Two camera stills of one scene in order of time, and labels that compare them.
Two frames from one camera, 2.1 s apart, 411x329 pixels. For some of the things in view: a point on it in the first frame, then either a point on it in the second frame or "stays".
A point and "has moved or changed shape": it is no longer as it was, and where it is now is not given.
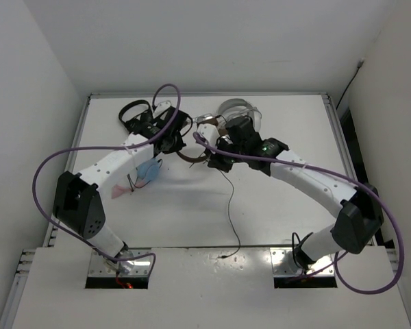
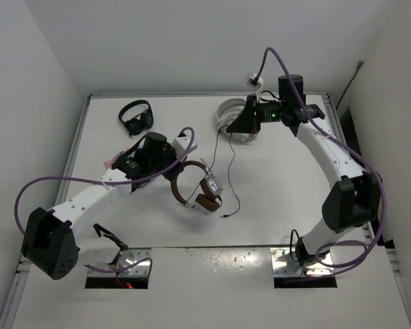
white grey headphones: (235, 107) stays
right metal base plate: (285, 264) stays
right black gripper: (215, 160) -> (246, 122)
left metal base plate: (100, 266) stays
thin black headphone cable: (229, 219) has moved or changed shape
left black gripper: (177, 144) -> (169, 149)
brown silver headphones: (220, 126) -> (209, 200)
